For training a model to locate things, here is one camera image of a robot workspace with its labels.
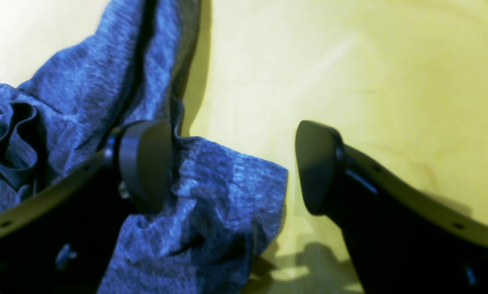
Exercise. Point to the yellow table cloth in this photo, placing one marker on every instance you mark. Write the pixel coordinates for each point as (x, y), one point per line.
(403, 81)

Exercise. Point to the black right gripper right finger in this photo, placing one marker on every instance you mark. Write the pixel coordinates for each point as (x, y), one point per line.
(400, 240)

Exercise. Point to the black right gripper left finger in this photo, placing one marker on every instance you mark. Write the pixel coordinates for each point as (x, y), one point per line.
(61, 240)

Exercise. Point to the grey long-sleeve shirt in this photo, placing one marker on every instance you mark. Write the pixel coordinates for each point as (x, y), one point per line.
(222, 209)

